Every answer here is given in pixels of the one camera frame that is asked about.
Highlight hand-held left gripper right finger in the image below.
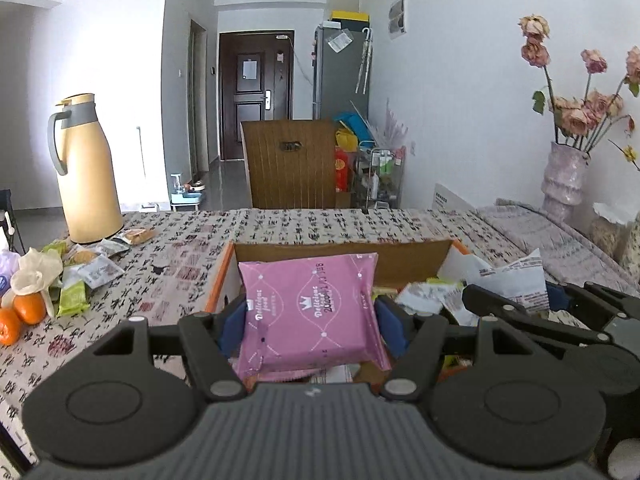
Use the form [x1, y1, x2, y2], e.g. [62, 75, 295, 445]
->
[375, 296, 581, 403]

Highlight tall pink white vase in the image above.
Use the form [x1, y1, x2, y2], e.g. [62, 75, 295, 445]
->
[541, 141, 592, 221]

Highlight brown biscuit packet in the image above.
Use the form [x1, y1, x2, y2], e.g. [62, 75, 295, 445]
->
[122, 227, 157, 246]

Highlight wire trolley with bottles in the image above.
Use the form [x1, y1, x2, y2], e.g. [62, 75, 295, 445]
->
[356, 146, 406, 209]

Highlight dark brown door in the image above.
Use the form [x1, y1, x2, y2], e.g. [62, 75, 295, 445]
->
[219, 30, 295, 162]

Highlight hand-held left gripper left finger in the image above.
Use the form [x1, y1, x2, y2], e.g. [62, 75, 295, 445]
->
[50, 299, 246, 403]

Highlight small white snack packet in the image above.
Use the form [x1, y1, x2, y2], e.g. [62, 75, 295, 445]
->
[77, 255, 125, 288]
[95, 237, 132, 258]

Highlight yellow thermos jug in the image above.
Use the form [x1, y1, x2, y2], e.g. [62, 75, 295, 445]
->
[47, 93, 124, 245]

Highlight purple white plastic bag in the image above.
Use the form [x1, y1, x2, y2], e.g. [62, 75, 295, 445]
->
[0, 251, 21, 306]

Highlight blue plastic item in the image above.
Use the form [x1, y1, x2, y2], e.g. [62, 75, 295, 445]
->
[335, 114, 373, 143]

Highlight clear plastic jar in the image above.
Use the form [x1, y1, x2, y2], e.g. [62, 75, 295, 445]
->
[590, 202, 636, 261]

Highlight thin white pole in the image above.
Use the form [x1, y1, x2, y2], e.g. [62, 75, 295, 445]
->
[135, 126, 148, 178]

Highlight grey refrigerator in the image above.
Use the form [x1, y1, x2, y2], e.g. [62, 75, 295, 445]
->
[313, 25, 371, 121]

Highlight white printed card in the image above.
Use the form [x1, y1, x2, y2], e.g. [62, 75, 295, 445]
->
[434, 183, 483, 221]

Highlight white red-print snack packet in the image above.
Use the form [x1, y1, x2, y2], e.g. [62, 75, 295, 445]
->
[475, 249, 549, 311]

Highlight dried pink roses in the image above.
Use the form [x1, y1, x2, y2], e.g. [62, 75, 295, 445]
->
[518, 14, 640, 153]

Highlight dried purple grass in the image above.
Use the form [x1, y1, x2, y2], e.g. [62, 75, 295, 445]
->
[372, 100, 408, 148]

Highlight white green-print snack packet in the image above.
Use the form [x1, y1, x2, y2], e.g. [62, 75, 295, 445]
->
[395, 280, 463, 312]

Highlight white umbrella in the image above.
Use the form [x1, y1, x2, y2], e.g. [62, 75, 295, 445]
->
[355, 28, 374, 95]

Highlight pink snack packet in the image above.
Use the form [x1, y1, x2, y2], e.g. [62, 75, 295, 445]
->
[235, 252, 392, 383]

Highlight red cardboard box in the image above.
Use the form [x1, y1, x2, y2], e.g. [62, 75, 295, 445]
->
[205, 239, 501, 386]

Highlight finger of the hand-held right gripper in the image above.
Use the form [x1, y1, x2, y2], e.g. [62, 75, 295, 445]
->
[462, 284, 616, 346]
[546, 282, 640, 318]

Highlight red carton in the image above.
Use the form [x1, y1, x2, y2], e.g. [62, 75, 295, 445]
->
[335, 147, 353, 192]

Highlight grey quilted cloth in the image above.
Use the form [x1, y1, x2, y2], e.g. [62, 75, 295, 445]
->
[477, 199, 640, 286]

